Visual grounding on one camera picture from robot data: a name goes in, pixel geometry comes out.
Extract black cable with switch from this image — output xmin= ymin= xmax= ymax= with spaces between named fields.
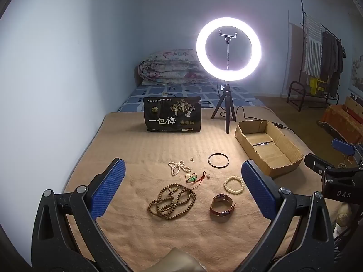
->
xmin=217 ymin=83 xmax=295 ymax=133

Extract landscape wall painting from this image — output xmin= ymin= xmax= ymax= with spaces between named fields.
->
xmin=352 ymin=42 xmax=363 ymax=91

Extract phone holder clamp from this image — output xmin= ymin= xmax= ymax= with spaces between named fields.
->
xmin=218 ymin=30 xmax=237 ymax=70

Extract dark hanging clothes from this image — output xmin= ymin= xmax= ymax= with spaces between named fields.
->
xmin=320 ymin=31 xmax=345 ymax=97

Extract striped hanging towel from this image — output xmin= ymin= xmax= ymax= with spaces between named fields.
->
xmin=303 ymin=14 xmax=322 ymax=77

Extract cardboard box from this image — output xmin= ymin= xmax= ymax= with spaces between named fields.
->
xmin=234 ymin=119 xmax=304 ymax=180

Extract cream bead bracelet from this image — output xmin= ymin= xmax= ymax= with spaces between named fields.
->
xmin=223 ymin=176 xmax=245 ymax=195

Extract brown wooden bead necklace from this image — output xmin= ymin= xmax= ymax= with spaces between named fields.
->
xmin=147 ymin=184 xmax=197 ymax=220

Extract orange cloth-covered box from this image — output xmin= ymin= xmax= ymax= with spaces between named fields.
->
xmin=318 ymin=96 xmax=363 ymax=145

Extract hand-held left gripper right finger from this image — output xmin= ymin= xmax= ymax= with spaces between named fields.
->
xmin=241 ymin=159 xmax=336 ymax=272

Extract black printed snack bag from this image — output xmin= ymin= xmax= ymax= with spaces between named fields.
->
xmin=143 ymin=96 xmax=202 ymax=133

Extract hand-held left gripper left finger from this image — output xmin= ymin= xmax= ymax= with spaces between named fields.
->
xmin=31 ymin=157 xmax=134 ymax=272

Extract black clothes rack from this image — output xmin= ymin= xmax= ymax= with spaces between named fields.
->
xmin=286 ymin=1 xmax=345 ymax=112

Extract thin black bangle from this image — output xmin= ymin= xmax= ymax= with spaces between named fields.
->
xmin=208 ymin=153 xmax=230 ymax=169

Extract person's left hand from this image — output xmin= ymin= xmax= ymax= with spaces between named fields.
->
xmin=162 ymin=246 xmax=206 ymax=272

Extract folded floral quilt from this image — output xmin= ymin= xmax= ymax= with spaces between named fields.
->
xmin=138 ymin=49 xmax=212 ymax=85

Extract red string jade pendant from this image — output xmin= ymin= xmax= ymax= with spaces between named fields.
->
xmin=185 ymin=171 xmax=212 ymax=189

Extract small white bead necklace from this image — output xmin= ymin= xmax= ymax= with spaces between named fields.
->
xmin=168 ymin=160 xmax=193 ymax=176

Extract black tripod stand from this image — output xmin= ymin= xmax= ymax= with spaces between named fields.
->
xmin=210 ymin=83 xmax=237 ymax=134

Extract yellow box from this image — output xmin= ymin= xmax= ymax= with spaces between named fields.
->
xmin=309 ymin=77 xmax=326 ymax=95

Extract person's right hand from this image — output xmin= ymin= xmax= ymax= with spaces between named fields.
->
xmin=335 ymin=204 xmax=352 ymax=233

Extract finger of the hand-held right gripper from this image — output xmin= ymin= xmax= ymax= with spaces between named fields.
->
xmin=305 ymin=153 xmax=363 ymax=182
xmin=332 ymin=138 xmax=363 ymax=159

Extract round ring light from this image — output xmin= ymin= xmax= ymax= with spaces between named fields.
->
xmin=196 ymin=17 xmax=262 ymax=81

